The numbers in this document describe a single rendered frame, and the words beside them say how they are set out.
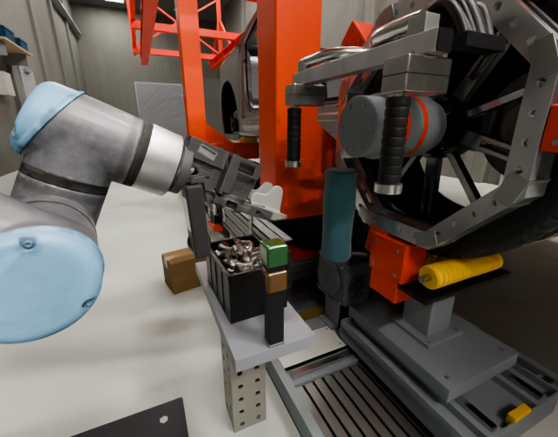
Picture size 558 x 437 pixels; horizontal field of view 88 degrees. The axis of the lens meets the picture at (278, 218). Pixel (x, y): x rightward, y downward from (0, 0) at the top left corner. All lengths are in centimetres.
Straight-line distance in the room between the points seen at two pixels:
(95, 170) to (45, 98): 8
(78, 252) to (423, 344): 94
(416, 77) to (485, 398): 87
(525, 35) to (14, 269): 70
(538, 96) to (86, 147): 64
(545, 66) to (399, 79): 23
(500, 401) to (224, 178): 94
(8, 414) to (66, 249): 113
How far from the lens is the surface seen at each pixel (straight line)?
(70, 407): 128
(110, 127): 40
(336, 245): 83
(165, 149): 40
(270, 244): 50
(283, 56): 102
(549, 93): 63
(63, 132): 40
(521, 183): 63
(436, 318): 105
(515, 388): 112
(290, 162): 77
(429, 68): 52
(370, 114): 64
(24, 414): 134
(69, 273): 27
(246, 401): 98
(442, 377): 97
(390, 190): 50
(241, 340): 63
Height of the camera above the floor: 86
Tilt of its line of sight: 18 degrees down
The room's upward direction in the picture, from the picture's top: straight up
